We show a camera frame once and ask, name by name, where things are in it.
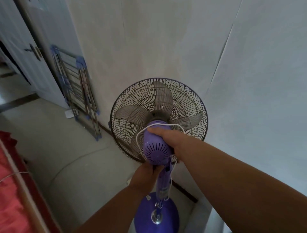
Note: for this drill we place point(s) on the person's left forearm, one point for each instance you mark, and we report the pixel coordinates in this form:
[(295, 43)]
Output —
[(112, 211)]

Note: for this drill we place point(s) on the white door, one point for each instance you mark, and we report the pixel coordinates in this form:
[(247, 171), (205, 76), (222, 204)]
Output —
[(28, 52)]

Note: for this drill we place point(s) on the person's right hand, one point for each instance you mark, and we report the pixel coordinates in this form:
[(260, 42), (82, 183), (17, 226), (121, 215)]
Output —
[(163, 137)]

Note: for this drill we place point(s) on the purple fan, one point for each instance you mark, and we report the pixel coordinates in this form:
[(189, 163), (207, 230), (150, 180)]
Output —
[(156, 134)]

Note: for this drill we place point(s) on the white paper sheet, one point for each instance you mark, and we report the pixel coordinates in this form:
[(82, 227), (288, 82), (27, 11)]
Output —
[(69, 114)]

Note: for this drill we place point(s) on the folded metal drying rack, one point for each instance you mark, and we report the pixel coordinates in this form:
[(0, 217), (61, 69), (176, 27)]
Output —
[(76, 88)]

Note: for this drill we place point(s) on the person's right fingers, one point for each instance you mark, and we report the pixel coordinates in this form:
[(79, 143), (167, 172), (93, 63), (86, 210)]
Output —
[(157, 131)]

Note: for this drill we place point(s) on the wooden bed frame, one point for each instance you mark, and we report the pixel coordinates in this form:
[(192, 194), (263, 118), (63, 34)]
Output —
[(31, 192)]

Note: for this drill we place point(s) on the person's left thumb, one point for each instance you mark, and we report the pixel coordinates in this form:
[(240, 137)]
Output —
[(157, 169)]

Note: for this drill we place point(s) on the person's left hand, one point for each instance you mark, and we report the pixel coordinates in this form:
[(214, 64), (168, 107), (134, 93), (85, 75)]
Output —
[(144, 176)]

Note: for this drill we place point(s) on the person's right forearm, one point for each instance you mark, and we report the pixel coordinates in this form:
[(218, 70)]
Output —
[(239, 187)]

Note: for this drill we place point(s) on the red bed cover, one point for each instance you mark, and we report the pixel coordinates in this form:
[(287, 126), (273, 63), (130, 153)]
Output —
[(9, 192)]

